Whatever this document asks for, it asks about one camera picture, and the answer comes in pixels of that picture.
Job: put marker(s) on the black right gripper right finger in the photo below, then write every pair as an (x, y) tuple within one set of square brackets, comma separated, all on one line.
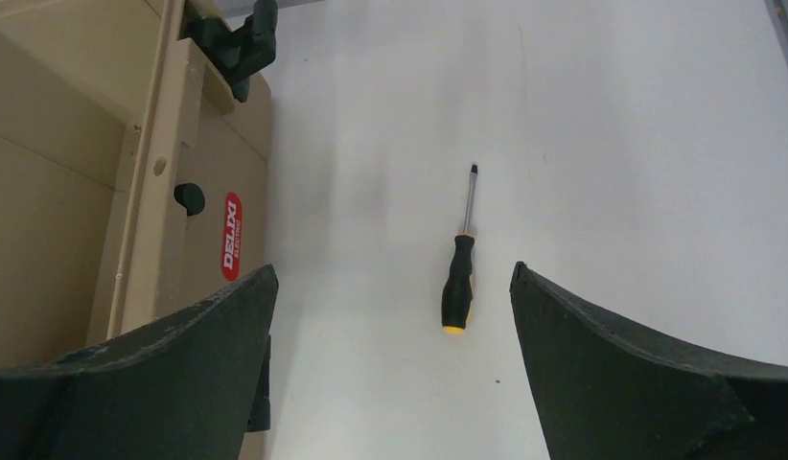
[(607, 387)]

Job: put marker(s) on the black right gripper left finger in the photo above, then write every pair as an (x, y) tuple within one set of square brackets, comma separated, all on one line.
[(180, 387)]

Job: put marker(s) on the black yellow handled screwdriver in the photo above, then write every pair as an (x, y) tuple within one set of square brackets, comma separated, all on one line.
[(457, 294)]

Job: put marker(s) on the tan plastic toolbox bin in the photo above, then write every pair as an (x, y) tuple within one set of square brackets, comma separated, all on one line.
[(132, 183)]

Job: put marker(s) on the black far toolbox latch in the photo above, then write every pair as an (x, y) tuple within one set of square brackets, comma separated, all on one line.
[(241, 53)]

